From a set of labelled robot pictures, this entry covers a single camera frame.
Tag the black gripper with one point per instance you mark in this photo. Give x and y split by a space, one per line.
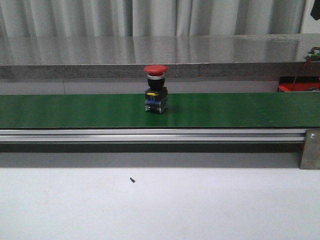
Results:
315 11

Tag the small green circuit board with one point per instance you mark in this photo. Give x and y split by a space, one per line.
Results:
313 54

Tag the green conveyor belt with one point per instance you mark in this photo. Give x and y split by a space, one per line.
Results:
185 110

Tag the grey stone counter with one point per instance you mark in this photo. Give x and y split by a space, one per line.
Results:
208 56

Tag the grey pleated curtain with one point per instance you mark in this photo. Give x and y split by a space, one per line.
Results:
137 18

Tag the metal conveyor support bracket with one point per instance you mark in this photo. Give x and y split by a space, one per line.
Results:
311 151

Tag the aluminium conveyor side rail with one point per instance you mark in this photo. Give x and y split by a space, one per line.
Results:
153 135

